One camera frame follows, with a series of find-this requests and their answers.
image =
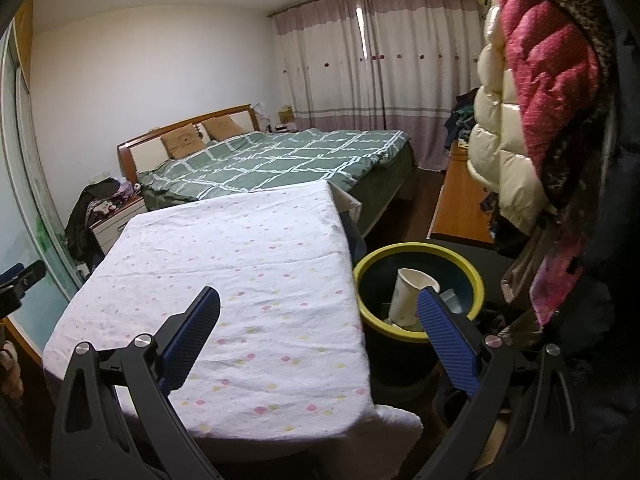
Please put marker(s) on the brown bear pillow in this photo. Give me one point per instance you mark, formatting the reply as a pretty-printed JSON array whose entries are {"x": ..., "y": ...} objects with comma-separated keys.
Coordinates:
[
  {"x": 182, "y": 142},
  {"x": 225, "y": 127}
]

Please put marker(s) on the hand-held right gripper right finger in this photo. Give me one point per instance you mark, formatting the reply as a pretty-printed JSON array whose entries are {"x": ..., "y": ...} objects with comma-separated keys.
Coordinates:
[{"x": 447, "y": 340}]

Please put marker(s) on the green checked bed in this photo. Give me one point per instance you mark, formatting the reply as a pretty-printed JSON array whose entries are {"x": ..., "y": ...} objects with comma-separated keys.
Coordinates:
[{"x": 280, "y": 160}]

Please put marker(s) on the wooden headboard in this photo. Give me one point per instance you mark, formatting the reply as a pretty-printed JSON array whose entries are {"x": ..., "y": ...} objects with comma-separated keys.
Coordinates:
[{"x": 145, "y": 147}]

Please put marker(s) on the hanging puffer jackets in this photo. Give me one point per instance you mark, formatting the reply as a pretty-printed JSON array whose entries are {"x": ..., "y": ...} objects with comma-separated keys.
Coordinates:
[{"x": 580, "y": 20}]

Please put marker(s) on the cream paper cup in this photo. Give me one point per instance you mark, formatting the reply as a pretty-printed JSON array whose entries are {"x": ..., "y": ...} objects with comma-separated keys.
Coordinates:
[{"x": 407, "y": 295}]

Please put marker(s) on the clothes pile on cabinet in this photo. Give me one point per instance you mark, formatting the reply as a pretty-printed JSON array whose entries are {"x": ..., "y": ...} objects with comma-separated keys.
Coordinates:
[{"x": 462, "y": 115}]

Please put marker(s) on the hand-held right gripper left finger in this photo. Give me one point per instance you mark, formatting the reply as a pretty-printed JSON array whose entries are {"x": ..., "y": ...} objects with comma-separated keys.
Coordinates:
[{"x": 192, "y": 335}]

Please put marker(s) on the pink floral bag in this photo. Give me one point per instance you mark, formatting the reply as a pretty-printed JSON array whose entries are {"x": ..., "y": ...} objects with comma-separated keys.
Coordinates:
[{"x": 555, "y": 270}]

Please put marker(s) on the yellow rimmed trash bin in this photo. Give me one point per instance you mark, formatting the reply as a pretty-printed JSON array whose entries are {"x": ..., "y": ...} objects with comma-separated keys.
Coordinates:
[{"x": 372, "y": 280}]

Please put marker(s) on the cream puffer jacket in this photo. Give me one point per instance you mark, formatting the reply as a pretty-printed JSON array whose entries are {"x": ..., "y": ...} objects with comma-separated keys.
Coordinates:
[{"x": 500, "y": 160}]

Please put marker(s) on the wooden cabinet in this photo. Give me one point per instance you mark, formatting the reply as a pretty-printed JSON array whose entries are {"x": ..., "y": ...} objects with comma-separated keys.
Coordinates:
[{"x": 462, "y": 200}]

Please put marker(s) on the pink white curtain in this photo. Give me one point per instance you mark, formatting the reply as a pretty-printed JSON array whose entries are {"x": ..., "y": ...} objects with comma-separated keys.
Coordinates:
[{"x": 380, "y": 60}]

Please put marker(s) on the white nightstand with clothes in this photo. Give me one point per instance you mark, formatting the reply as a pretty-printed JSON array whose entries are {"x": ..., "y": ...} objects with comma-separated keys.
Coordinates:
[{"x": 92, "y": 210}]

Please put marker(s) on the white dotted tablecloth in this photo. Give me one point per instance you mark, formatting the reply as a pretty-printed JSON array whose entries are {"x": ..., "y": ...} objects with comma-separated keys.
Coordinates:
[{"x": 225, "y": 270}]

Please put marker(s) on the wardrobe sliding door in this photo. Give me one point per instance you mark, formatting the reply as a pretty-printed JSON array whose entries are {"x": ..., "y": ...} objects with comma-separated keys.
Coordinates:
[{"x": 25, "y": 185}]

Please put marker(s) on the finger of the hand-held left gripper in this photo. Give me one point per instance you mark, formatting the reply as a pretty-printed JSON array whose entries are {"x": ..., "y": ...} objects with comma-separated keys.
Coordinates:
[
  {"x": 32, "y": 272},
  {"x": 12, "y": 274}
]

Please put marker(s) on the person's left forearm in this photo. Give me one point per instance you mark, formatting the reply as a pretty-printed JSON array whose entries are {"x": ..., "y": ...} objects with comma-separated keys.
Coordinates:
[{"x": 7, "y": 365}]

